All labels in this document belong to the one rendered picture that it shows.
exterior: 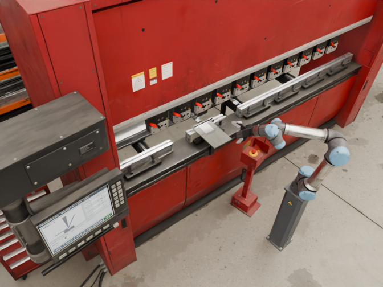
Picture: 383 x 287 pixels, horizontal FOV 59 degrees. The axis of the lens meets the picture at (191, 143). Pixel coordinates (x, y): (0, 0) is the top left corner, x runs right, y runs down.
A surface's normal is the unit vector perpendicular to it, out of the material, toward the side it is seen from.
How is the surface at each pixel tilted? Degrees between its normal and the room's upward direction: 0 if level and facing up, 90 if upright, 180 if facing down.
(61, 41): 90
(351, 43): 90
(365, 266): 0
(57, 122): 0
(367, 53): 90
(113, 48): 90
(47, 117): 0
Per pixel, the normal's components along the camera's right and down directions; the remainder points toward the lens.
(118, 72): 0.60, 0.58
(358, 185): 0.03, -0.71
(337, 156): -0.14, 0.60
